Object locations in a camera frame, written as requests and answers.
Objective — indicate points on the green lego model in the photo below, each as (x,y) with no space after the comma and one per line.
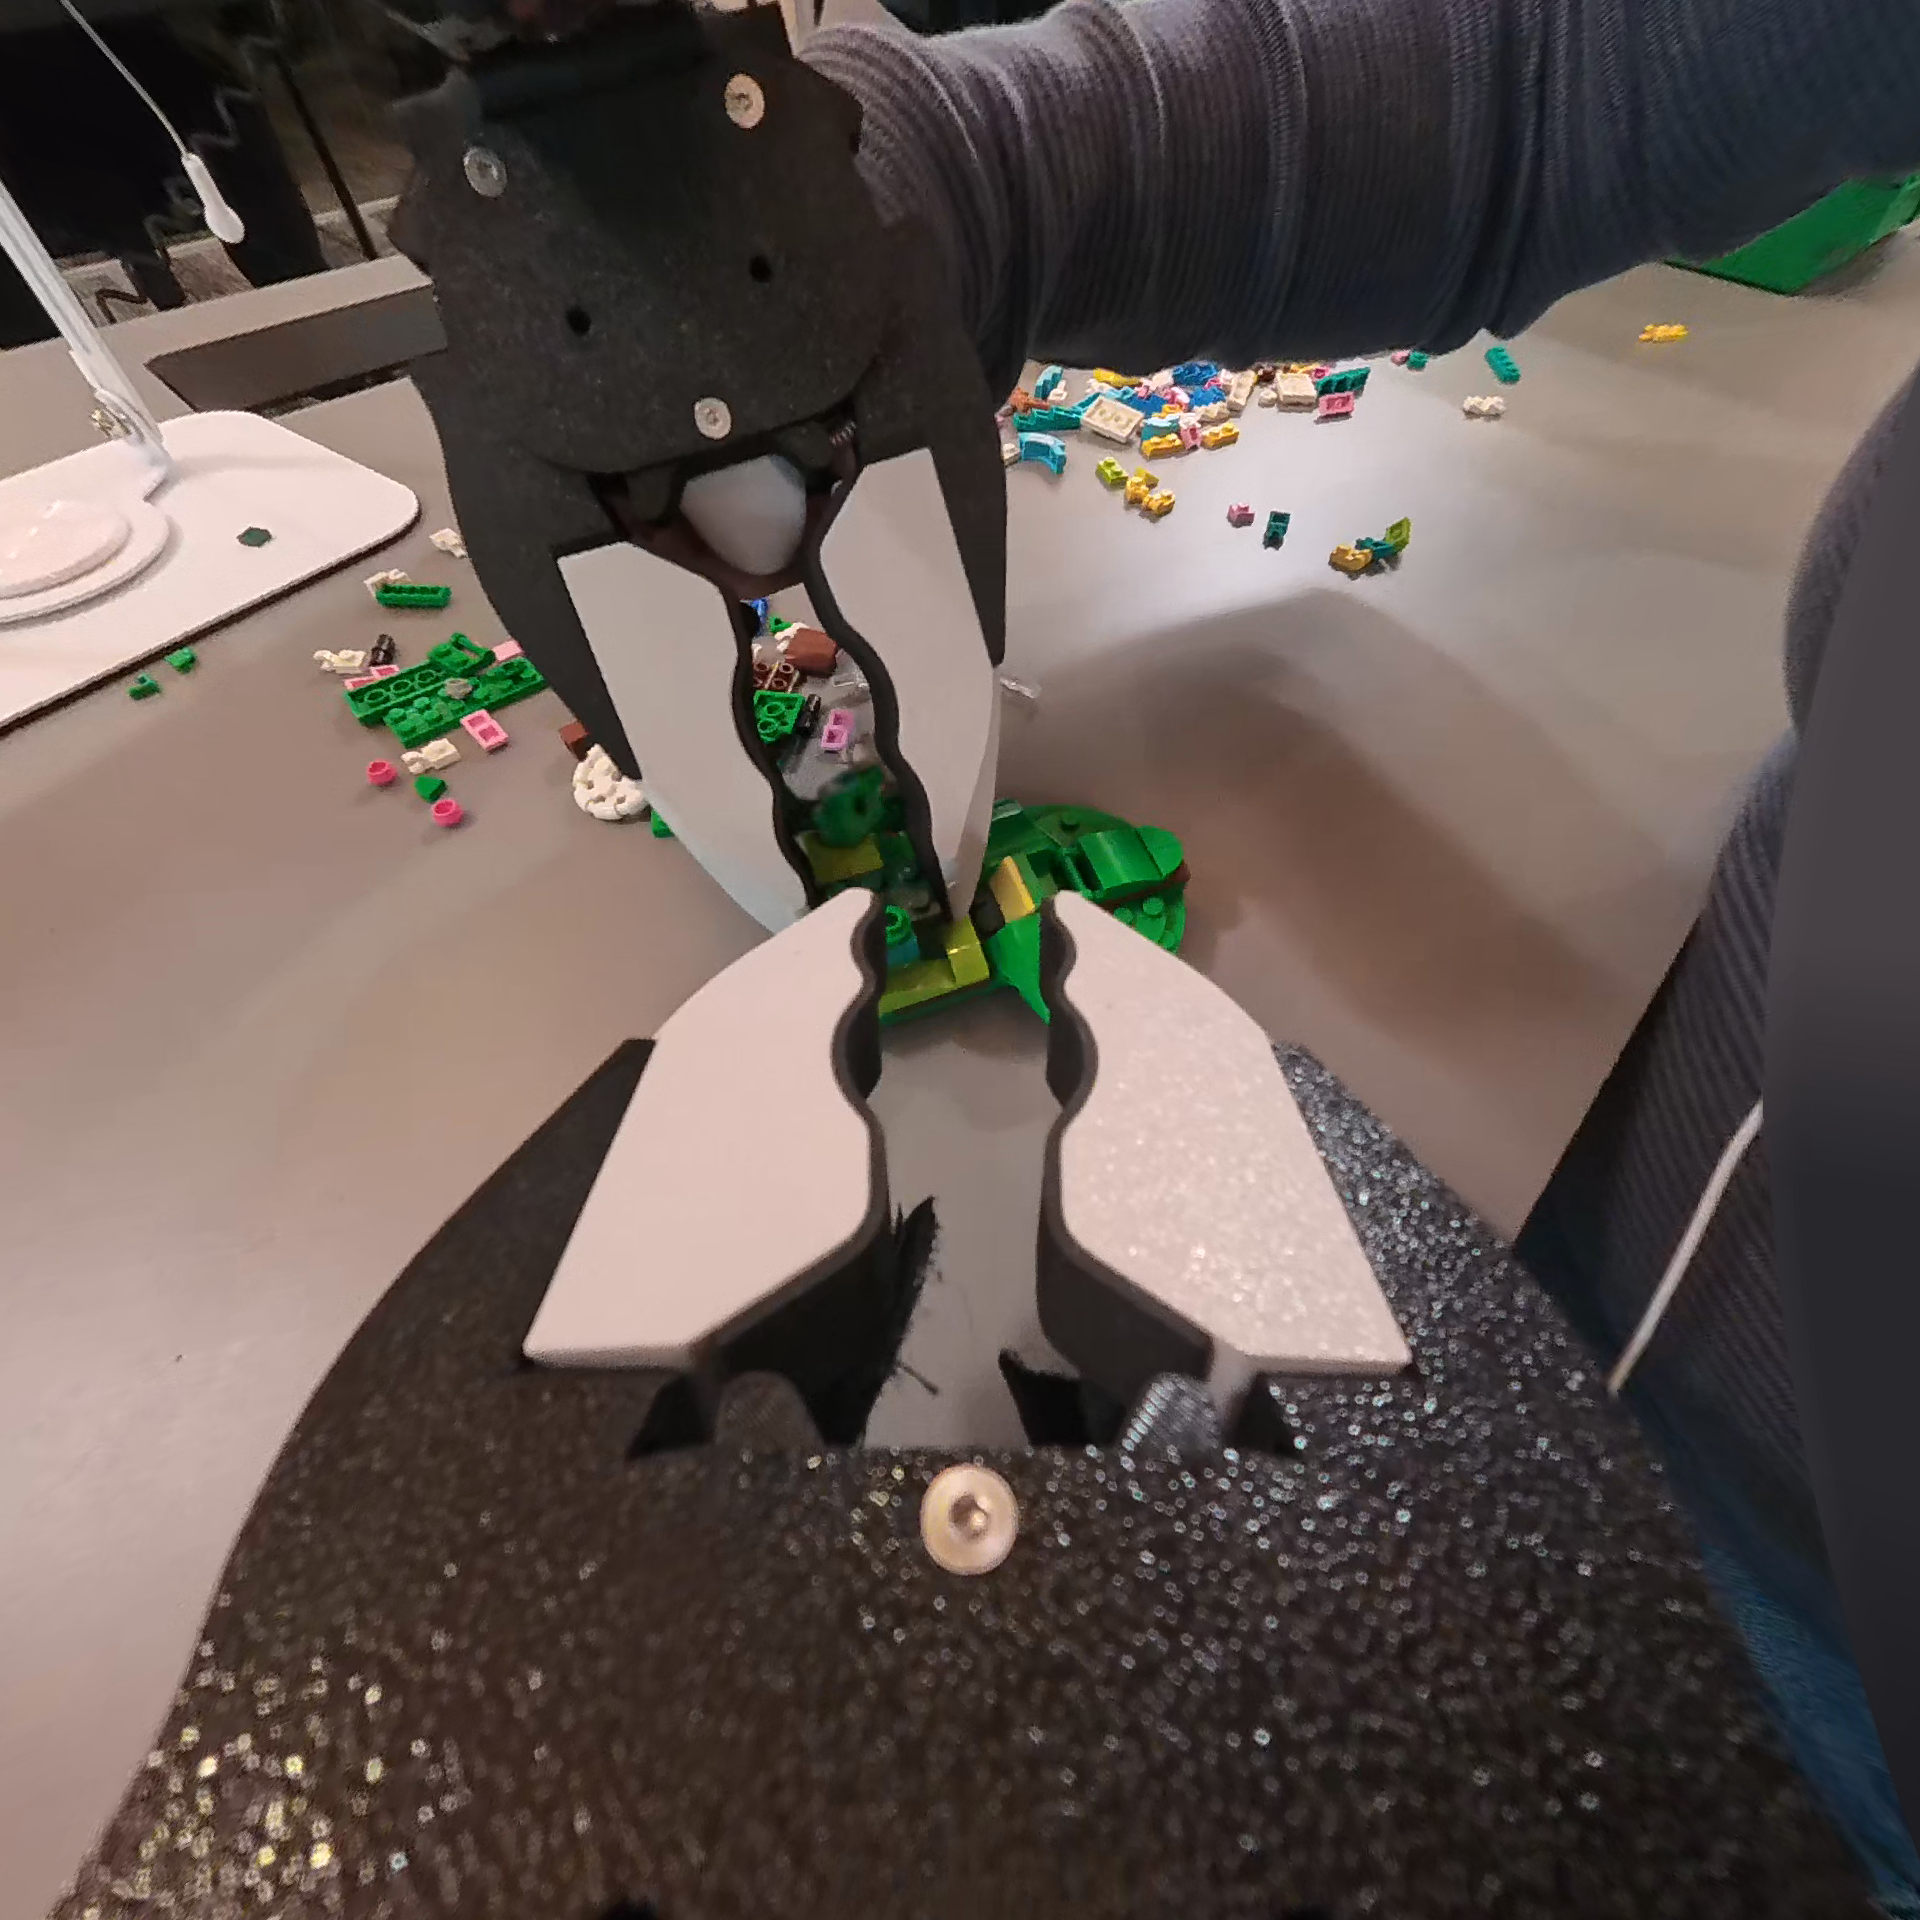
(1109,886)

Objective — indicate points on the white round lego plate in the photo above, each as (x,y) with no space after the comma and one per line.
(610,787)

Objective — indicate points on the green lego baseplate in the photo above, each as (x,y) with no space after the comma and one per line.
(1829,241)

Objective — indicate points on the pile of green pink lego pieces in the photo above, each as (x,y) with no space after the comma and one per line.
(413,699)

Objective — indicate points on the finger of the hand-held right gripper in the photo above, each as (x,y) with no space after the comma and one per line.
(931,630)
(668,675)

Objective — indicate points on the pile of pastel lego pieces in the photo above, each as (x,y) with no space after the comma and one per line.
(1172,412)

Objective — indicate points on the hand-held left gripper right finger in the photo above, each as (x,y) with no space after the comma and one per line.
(1214,1172)

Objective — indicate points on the person's right forearm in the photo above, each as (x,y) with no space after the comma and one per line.
(1350,166)

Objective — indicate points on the person's torso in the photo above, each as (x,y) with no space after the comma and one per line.
(1846,1050)

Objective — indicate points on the white desk stand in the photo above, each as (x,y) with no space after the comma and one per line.
(226,495)

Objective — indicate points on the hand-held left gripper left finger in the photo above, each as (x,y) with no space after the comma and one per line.
(721,1155)

